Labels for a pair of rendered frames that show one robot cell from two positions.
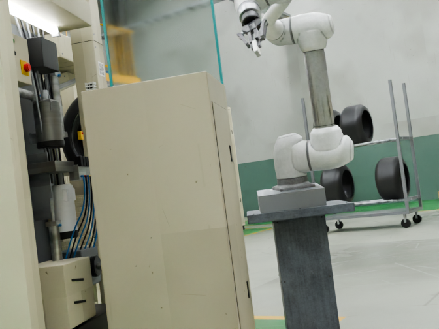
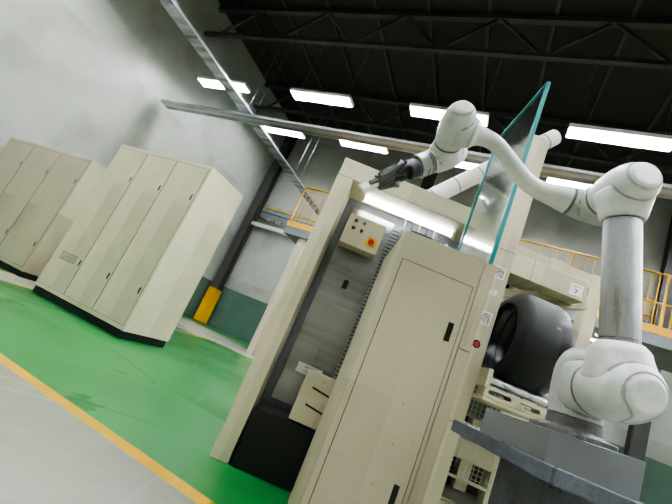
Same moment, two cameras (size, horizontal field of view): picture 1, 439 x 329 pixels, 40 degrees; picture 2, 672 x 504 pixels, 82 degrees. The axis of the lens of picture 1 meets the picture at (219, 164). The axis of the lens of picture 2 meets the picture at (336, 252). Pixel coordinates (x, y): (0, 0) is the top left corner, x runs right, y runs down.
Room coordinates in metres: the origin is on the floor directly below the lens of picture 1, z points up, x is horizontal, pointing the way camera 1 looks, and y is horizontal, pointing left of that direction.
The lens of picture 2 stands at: (1.96, -1.46, 0.68)
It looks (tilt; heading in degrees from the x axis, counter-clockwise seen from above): 14 degrees up; 82
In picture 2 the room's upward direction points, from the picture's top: 23 degrees clockwise
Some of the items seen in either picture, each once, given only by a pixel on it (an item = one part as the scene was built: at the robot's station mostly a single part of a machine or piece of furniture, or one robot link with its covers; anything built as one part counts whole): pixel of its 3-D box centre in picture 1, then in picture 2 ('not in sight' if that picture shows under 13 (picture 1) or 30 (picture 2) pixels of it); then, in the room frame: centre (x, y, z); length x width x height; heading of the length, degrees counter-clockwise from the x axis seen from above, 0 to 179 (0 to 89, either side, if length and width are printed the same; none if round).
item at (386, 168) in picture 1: (361, 158); not in sight; (8.29, -1.96, 0.96); 1.30 x 0.62 x 1.92; 56
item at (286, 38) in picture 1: (279, 33); (597, 207); (2.91, -0.38, 1.51); 0.18 x 0.14 x 0.13; 162
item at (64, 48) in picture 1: (63, 57); (533, 278); (3.65, 0.87, 1.71); 0.61 x 0.25 x 0.15; 169
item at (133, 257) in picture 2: not in sight; (142, 240); (0.41, 3.72, 1.05); 1.60 x 0.71 x 2.10; 148
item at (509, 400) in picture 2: not in sight; (512, 402); (3.44, 0.46, 0.83); 0.36 x 0.09 x 0.06; 169
